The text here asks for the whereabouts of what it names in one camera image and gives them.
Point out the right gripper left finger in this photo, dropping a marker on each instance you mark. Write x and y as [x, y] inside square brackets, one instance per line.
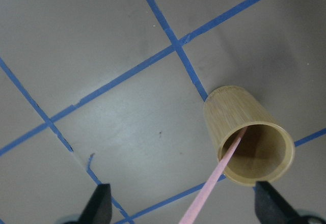
[99, 207]

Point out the bamboo chopstick holder cup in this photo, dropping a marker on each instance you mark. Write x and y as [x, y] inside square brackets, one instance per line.
[265, 152]

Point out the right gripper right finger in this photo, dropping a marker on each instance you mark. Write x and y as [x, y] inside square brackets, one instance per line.
[271, 207]

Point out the pink chopstick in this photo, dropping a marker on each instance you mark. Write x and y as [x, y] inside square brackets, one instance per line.
[194, 209]

